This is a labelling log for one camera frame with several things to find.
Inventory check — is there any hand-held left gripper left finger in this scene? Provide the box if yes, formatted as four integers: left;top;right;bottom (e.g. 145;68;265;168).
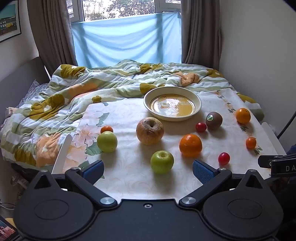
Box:
28;160;118;208

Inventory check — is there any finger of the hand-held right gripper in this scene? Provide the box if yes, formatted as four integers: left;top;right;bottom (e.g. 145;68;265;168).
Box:
258;155;276;169

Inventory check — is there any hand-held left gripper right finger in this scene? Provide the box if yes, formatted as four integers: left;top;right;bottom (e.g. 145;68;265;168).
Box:
179;160;270;208

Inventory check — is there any large orange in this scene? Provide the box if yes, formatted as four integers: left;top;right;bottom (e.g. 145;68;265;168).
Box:
179;134;203;158

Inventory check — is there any green apple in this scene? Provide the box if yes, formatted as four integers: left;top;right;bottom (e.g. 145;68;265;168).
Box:
150;150;174;174
97;131;118;153

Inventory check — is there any medium orange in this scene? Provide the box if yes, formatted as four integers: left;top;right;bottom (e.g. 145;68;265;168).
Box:
235;108;251;124

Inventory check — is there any large wrinkled apple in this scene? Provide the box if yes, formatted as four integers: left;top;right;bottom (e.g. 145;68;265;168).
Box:
136;117;164;146

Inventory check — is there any cream bowl with yellow inside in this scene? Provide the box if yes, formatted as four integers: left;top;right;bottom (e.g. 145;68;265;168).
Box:
143;87;202;121

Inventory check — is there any white board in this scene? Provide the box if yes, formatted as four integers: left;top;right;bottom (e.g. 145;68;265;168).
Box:
261;122;287;160
51;134;73;175

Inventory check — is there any floral tablecloth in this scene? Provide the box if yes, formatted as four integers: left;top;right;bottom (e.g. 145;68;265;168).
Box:
52;88;287;202

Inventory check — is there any brown kiwi with green sticker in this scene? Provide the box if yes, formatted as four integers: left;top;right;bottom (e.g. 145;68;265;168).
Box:
205;112;223;131

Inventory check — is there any floral quilt blanket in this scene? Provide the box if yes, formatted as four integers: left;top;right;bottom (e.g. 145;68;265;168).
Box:
0;59;265;168

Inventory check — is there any patterned bed sheet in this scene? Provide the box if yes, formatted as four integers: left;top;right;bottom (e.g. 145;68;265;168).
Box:
16;80;50;108

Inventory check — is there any laptop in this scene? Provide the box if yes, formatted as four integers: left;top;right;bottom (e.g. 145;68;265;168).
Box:
0;215;20;241

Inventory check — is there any grey bed headboard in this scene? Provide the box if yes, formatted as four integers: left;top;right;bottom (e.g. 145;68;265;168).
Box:
0;57;50;103

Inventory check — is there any light blue window cloth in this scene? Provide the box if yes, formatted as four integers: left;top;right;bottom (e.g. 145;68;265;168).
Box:
70;10;183;69

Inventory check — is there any brown curtain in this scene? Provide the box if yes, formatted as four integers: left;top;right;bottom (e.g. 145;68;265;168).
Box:
180;0;223;70
26;0;78;73

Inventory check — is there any window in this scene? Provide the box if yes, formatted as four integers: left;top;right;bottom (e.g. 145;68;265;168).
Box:
66;0;183;24

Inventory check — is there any black cable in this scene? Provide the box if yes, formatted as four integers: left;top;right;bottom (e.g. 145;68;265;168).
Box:
276;109;296;138

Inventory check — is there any framed wall picture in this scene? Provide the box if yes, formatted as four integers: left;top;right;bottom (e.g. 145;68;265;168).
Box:
0;0;22;43

